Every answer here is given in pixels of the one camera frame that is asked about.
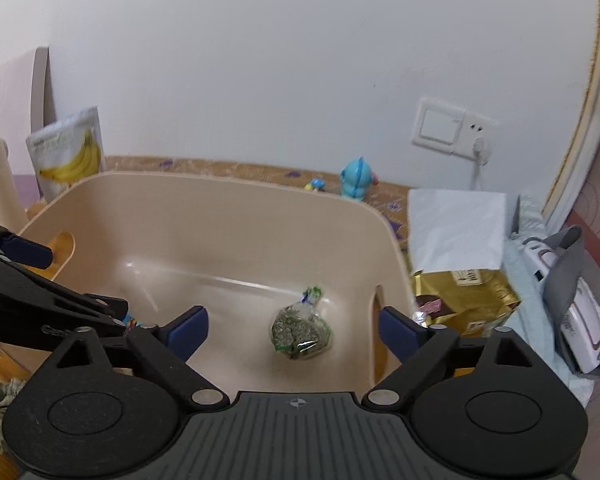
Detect pink headboard panel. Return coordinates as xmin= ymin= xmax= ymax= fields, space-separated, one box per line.
xmin=0 ymin=47 xmax=48 ymax=176

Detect white wall switch socket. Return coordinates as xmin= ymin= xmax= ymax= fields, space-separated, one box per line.
xmin=412 ymin=98 xmax=498 ymax=162

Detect beige plastic storage bin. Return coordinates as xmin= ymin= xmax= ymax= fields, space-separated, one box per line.
xmin=23 ymin=172 xmax=414 ymax=394

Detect white pink device with strap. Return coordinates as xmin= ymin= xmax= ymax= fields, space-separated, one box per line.
xmin=521 ymin=226 xmax=600 ymax=378

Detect white tissue sheet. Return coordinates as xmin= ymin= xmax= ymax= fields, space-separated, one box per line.
xmin=407 ymin=188 xmax=506 ymax=273

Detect green dried herb packet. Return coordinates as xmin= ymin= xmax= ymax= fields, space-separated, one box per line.
xmin=270 ymin=286 xmax=332 ymax=360

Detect banana chips snack bag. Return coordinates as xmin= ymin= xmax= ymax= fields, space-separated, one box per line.
xmin=26 ymin=107 xmax=105 ymax=203

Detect white plug and cable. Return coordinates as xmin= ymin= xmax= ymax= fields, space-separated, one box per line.
xmin=469 ymin=136 xmax=493 ymax=192

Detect light blue bedding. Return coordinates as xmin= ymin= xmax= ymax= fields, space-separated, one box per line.
xmin=503 ymin=194 xmax=594 ymax=406

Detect small blue yellow toy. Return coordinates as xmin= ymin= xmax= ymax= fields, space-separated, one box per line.
xmin=304 ymin=178 xmax=326 ymax=192

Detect blue cartoon tissue pack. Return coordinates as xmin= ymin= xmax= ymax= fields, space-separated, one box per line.
xmin=122 ymin=312 xmax=144 ymax=330

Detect blue cartoon figurine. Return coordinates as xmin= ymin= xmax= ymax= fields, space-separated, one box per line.
xmin=340 ymin=157 xmax=379 ymax=202

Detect gold foil tissue box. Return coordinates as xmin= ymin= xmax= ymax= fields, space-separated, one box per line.
xmin=412 ymin=269 xmax=521 ymax=338

